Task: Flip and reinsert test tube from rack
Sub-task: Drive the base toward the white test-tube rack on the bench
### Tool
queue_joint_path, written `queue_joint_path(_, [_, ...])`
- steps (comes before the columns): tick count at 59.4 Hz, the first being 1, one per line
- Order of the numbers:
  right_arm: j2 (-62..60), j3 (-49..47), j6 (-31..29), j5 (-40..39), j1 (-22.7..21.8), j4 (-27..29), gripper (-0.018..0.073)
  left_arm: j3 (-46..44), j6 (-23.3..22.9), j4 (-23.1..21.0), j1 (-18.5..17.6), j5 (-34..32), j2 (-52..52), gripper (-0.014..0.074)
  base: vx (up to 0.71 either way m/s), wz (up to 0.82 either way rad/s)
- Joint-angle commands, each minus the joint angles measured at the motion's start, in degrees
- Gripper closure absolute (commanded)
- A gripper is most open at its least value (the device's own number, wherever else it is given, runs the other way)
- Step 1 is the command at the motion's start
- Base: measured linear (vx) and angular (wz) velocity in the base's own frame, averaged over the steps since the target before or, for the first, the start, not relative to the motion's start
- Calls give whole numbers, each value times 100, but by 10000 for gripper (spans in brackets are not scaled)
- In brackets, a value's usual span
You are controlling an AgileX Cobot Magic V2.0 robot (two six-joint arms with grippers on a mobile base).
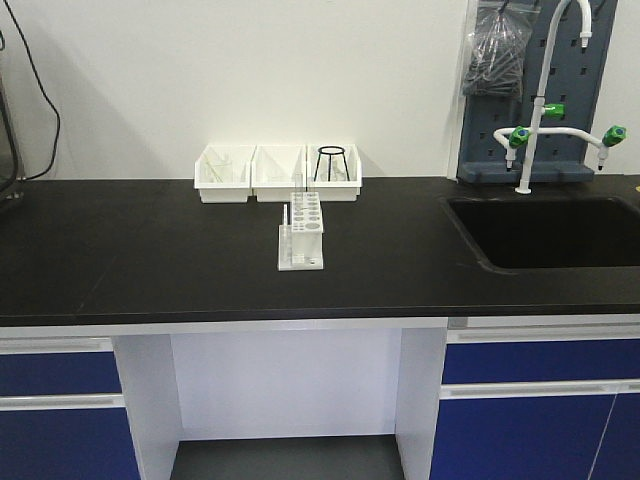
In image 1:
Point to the left white plastic bin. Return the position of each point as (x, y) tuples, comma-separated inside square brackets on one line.
[(237, 192)]

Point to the right white plastic bin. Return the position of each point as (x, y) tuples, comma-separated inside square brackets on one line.
[(339, 188)]

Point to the black metal tripod stand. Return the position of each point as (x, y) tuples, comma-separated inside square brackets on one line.
[(330, 152)]

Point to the lower left blue drawer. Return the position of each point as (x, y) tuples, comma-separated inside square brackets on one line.
[(66, 436)]

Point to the black sink basin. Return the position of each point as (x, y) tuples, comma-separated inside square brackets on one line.
[(510, 236)]

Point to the white plastic bin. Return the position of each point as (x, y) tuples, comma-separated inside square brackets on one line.
[(339, 188), (273, 171), (237, 192)]

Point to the clear glass test tube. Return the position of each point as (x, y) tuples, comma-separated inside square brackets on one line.
[(284, 235), (299, 182)]

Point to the white test tube rack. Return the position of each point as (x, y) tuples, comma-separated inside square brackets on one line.
[(306, 232)]

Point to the middle white plastic bin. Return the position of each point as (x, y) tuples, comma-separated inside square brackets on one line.
[(273, 171)]

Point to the blue drawer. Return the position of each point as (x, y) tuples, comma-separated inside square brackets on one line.
[(66, 436), (62, 366), (540, 355), (585, 429)]

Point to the lower right blue drawer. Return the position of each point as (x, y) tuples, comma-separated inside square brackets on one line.
[(585, 429)]

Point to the blue-grey pegboard drying rack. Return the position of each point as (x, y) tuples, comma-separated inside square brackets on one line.
[(578, 33)]

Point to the clear bag of pegs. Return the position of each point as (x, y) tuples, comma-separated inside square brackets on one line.
[(498, 48)]

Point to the upper left blue drawer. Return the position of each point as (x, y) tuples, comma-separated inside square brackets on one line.
[(62, 366)]

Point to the yellow-green dropper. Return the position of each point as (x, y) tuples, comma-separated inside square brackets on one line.
[(212, 170)]

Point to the upper right blue drawer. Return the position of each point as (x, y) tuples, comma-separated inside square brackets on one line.
[(540, 355)]

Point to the clear beaker in left bin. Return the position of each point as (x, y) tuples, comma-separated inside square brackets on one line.
[(228, 169)]

